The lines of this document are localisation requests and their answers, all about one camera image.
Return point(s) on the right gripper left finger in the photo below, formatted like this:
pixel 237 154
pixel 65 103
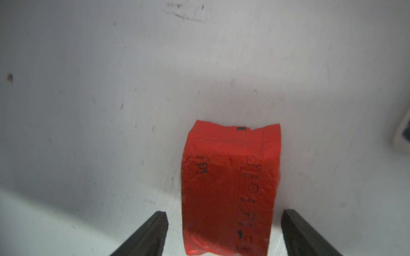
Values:
pixel 148 239

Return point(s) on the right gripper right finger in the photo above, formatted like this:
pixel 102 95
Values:
pixel 301 239

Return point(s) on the red tea bag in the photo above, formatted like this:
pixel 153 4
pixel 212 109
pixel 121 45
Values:
pixel 230 177

